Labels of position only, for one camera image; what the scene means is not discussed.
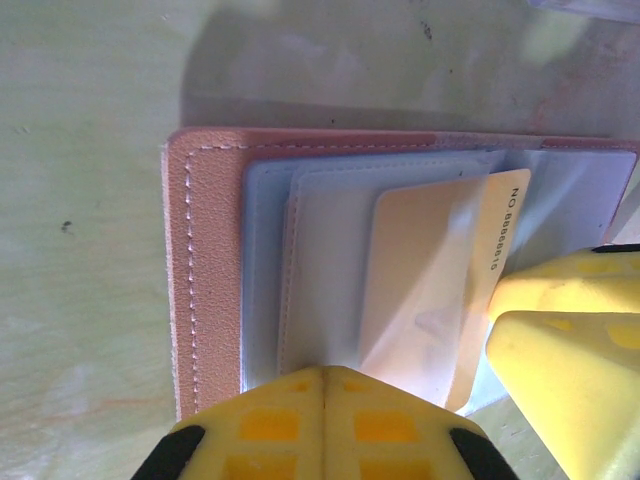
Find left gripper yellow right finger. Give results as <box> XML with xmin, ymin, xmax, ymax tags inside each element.
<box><xmin>324</xmin><ymin>366</ymin><xmax>517</xmax><ymax>480</ymax></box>

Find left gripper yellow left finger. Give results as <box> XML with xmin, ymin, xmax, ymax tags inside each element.
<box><xmin>132</xmin><ymin>366</ymin><xmax>327</xmax><ymax>480</ymax></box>

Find yellow numbered card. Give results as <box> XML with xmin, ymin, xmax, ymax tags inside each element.
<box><xmin>358</xmin><ymin>168</ymin><xmax>532</xmax><ymax>410</ymax></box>

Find clear plastic tray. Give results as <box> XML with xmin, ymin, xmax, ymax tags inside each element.
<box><xmin>529</xmin><ymin>0</ymin><xmax>640</xmax><ymax>22</ymax></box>

